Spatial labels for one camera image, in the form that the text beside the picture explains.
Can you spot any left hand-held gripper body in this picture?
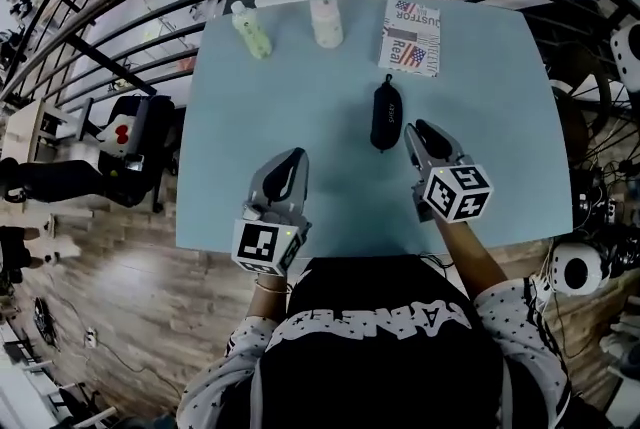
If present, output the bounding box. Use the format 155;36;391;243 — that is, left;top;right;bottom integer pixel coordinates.
230;201;314;278

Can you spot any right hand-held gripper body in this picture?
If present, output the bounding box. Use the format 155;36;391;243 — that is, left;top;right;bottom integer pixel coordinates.
410;156;495;224

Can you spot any black glasses case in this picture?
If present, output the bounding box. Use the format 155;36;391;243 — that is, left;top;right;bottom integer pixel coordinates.
369;74;404;153

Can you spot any person's right forearm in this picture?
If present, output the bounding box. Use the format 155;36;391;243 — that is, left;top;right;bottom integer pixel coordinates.
434;216;509;299

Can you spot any person's left forearm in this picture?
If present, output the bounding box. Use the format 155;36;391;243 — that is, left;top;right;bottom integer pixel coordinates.
247;269;294;319

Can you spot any newspaper print box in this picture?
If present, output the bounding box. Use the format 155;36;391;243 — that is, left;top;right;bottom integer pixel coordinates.
377;0;442;79

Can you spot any black chair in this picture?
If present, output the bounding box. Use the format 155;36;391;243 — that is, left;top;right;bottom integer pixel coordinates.
97;94;177;214

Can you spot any pale pink plastic bottle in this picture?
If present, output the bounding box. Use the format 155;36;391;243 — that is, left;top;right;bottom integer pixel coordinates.
308;0;345;50

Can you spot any pale green plastic bottle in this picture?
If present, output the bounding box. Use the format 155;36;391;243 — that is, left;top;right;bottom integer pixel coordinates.
229;0;274;61

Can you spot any white cushion with red bow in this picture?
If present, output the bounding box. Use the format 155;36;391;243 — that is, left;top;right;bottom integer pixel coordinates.
97;112;139;153

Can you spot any white round device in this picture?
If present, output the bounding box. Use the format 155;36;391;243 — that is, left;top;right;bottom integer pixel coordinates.
549;241;609;297

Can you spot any person's black printed shirt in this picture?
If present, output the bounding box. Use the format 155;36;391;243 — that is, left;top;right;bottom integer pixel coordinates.
177;254;571;429

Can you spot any light wooden side table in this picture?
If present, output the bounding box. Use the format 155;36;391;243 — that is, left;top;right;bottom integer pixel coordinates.
2;99;57;163

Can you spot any gold bracelet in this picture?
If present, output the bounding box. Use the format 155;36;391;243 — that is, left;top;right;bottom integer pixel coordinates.
254;279;292;295

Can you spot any black cable bundle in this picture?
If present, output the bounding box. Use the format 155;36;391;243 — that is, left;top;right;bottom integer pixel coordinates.
572;159;640;238

